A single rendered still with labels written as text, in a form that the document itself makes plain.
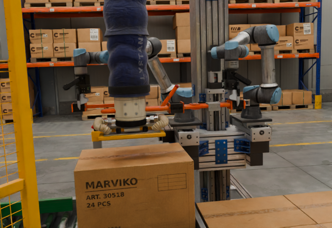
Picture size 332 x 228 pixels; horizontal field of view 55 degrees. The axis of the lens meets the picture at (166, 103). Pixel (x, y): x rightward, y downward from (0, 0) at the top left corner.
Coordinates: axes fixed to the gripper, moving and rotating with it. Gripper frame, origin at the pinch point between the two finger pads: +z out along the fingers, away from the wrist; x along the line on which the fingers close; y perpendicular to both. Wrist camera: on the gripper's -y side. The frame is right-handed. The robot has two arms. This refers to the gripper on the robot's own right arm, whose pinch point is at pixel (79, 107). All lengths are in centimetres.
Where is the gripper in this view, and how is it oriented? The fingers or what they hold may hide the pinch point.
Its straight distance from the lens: 203.3
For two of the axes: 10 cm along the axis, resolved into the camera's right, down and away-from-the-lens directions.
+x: -1.6, -1.1, 9.8
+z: 0.3, 9.9, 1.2
